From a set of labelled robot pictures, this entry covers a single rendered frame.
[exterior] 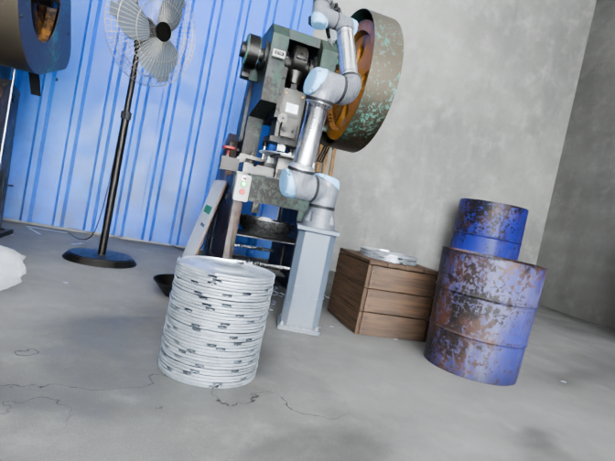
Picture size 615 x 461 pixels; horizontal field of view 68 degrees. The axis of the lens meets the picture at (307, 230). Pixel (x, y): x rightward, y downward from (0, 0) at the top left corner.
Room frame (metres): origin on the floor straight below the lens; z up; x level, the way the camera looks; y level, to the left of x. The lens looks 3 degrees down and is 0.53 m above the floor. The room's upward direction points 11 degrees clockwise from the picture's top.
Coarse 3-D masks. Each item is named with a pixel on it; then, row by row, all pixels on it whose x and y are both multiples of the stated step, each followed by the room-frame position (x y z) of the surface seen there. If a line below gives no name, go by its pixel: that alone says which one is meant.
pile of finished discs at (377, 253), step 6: (360, 252) 2.29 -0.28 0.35; (366, 252) 2.22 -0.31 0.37; (372, 252) 2.19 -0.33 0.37; (378, 252) 2.18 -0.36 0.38; (384, 252) 2.25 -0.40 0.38; (390, 252) 2.30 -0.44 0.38; (396, 252) 2.43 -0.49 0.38; (378, 258) 2.17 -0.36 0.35; (384, 258) 2.16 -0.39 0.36; (390, 258) 2.24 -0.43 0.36; (396, 258) 2.16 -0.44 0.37; (402, 258) 2.16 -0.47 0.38; (408, 258) 2.17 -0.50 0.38; (414, 258) 2.33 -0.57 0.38; (408, 264) 2.18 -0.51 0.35; (414, 264) 2.21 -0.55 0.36
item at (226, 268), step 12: (180, 264) 1.24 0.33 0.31; (192, 264) 1.28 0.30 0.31; (204, 264) 1.31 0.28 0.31; (216, 264) 1.32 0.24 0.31; (228, 264) 1.37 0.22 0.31; (240, 264) 1.45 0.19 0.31; (252, 264) 1.46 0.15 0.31; (228, 276) 1.19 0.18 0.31; (240, 276) 1.24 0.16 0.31; (252, 276) 1.28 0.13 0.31
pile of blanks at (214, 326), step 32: (192, 288) 1.20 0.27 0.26; (224, 288) 1.19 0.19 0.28; (256, 288) 1.24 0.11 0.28; (192, 320) 1.20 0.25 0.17; (224, 320) 1.19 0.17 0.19; (256, 320) 1.26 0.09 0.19; (160, 352) 1.27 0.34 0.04; (192, 352) 1.19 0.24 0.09; (224, 352) 1.20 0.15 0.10; (256, 352) 1.32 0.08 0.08; (192, 384) 1.19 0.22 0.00; (224, 384) 1.21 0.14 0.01
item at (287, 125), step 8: (288, 88) 2.66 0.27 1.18; (288, 96) 2.61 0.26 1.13; (296, 96) 2.63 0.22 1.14; (304, 96) 2.64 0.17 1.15; (288, 104) 2.62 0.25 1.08; (296, 104) 2.63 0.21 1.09; (304, 104) 2.65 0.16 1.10; (280, 112) 2.61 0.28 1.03; (288, 112) 2.62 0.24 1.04; (296, 112) 2.63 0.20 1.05; (280, 120) 2.60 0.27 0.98; (288, 120) 2.62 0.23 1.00; (296, 120) 2.64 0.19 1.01; (272, 128) 2.67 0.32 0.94; (280, 128) 2.59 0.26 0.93; (288, 128) 2.60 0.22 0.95; (296, 128) 2.61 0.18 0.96; (280, 136) 2.61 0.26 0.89; (288, 136) 2.60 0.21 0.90; (296, 136) 2.64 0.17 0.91
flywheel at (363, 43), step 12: (360, 24) 2.79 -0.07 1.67; (372, 24) 2.60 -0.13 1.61; (360, 36) 2.83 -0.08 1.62; (372, 36) 2.57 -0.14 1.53; (360, 48) 2.83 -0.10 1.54; (372, 48) 2.53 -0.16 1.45; (360, 60) 2.77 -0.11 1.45; (360, 72) 2.74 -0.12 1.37; (360, 96) 2.67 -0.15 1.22; (336, 108) 3.01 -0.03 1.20; (348, 108) 2.89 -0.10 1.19; (336, 120) 2.97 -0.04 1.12; (348, 120) 2.77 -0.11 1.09; (336, 132) 2.82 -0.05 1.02
